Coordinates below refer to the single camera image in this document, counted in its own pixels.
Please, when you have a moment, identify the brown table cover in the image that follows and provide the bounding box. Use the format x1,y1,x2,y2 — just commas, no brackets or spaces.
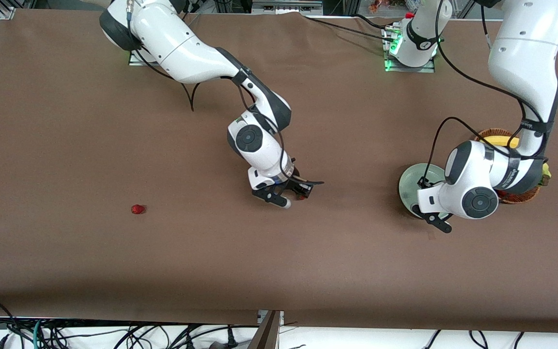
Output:
0,9,558,334

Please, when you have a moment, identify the black cable on table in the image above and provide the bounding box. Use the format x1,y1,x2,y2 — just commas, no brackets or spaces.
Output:
301,14,396,43

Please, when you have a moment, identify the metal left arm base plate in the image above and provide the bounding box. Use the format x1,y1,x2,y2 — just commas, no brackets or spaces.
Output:
384,24,436,73

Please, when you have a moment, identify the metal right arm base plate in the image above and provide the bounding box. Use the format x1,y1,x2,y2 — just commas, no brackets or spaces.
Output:
129,48,163,67

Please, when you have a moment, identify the pale green plate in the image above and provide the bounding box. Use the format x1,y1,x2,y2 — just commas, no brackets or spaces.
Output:
399,163,449,220

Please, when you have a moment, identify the brown wicker basket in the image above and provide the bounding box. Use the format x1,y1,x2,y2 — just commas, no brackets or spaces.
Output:
474,128,542,205

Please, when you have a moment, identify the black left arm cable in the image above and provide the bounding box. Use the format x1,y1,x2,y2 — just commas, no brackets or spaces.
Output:
423,0,551,185

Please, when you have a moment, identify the grey background device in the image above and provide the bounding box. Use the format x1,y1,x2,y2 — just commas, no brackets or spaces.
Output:
251,0,323,15

